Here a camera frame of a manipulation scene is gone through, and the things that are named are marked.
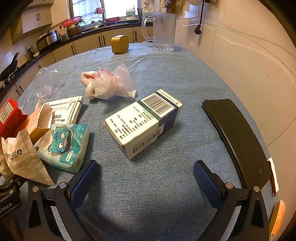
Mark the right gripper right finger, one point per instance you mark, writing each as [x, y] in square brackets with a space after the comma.
[252, 222]

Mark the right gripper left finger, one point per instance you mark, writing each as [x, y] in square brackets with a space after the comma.
[40, 222]

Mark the white paper bag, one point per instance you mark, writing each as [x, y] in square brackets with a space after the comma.
[18, 154]

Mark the teal tissue pack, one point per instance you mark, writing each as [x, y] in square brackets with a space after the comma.
[64, 146]

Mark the red cardboard box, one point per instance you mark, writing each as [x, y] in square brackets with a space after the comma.
[11, 117]

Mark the clear plastic wrapper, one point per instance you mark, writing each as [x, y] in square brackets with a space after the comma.
[46, 83]

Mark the white blue carton box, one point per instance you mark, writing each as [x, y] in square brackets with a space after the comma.
[138, 125]

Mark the pink plastic bag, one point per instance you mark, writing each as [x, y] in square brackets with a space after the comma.
[104, 84]

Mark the orange white paper slip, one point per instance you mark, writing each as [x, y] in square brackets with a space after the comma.
[277, 218]

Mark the black smartphone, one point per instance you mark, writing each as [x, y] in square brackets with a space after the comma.
[240, 141]

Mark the black frying pan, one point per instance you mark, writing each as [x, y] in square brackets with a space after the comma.
[9, 69]

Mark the blue table cloth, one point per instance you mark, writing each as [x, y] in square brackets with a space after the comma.
[184, 160]

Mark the silver rice cooker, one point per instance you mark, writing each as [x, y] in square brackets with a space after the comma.
[47, 40]

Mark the red plastic basin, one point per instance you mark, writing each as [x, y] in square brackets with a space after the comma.
[71, 21]

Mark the gold metal tin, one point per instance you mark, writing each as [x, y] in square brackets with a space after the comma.
[119, 44]

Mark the clear plastic pitcher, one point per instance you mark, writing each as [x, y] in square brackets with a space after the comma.
[164, 27]

